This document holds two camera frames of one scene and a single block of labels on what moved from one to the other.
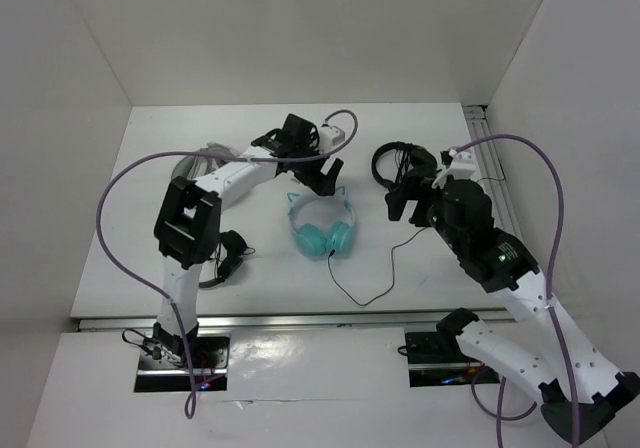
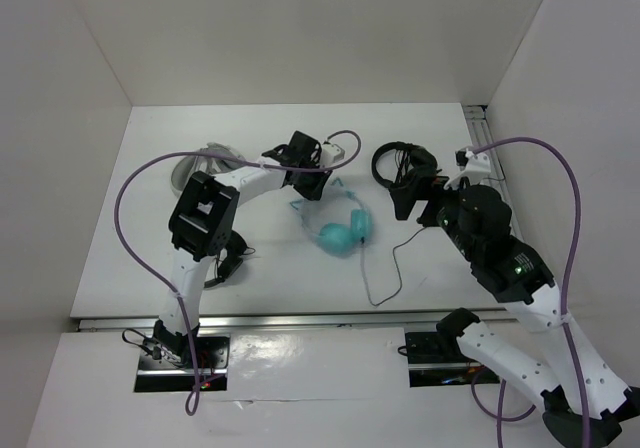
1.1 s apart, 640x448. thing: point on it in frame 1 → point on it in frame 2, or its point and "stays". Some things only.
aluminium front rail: x=321 y=322 stays
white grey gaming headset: x=195 y=166 stays
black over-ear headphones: x=416 y=167 stays
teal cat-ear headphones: x=311 y=239 → x=339 y=239
